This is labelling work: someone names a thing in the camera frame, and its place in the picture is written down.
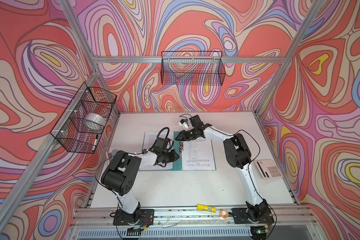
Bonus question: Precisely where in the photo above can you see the printed white paper sheet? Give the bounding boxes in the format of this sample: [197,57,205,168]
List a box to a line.
[139,132,173,171]

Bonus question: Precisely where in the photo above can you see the back black wire basket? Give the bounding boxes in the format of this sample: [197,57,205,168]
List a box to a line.
[160,50,226,86]

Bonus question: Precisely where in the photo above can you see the grey blue stapler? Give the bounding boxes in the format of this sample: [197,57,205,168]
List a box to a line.
[108,149,118,160]

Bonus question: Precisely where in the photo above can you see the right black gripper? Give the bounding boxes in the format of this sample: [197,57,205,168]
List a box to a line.
[175,127,198,141]

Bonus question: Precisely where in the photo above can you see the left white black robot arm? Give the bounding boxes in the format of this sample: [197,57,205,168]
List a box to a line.
[100,137,179,225]

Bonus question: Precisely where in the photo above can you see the black white marker pen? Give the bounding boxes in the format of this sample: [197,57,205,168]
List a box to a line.
[91,135,98,153]

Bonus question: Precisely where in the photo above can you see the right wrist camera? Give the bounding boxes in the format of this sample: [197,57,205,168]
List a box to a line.
[178,118,190,131]

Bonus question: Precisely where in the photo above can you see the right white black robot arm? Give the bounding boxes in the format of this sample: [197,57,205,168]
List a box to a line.
[175,115,270,223]

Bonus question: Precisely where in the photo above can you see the black wire basket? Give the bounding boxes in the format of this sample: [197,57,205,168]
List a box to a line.
[160,50,226,86]
[50,83,117,154]

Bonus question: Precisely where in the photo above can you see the pink white calculator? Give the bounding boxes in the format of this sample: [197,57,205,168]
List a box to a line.
[255,159,283,180]

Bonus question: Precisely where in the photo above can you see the white tape roll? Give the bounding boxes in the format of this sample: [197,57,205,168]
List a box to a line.
[84,113,106,129]

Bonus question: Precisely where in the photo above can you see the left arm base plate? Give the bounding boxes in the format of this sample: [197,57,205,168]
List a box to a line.
[109,209,154,227]

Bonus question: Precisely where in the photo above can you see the white paper sheets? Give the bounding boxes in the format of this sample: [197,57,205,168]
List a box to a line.
[182,138,216,171]

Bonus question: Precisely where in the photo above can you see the metal folder clip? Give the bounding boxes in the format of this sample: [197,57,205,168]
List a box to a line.
[179,142,184,154]

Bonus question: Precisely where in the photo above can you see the left black wire basket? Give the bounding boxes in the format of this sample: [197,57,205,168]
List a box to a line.
[50,83,117,154]

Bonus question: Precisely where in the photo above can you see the teal paper folder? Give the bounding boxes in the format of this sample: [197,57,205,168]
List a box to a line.
[137,131,217,172]

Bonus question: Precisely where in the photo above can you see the yellow glue stick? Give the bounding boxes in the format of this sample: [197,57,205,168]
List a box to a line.
[197,204,217,213]

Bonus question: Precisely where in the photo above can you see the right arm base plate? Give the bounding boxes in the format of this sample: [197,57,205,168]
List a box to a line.
[229,208,275,225]

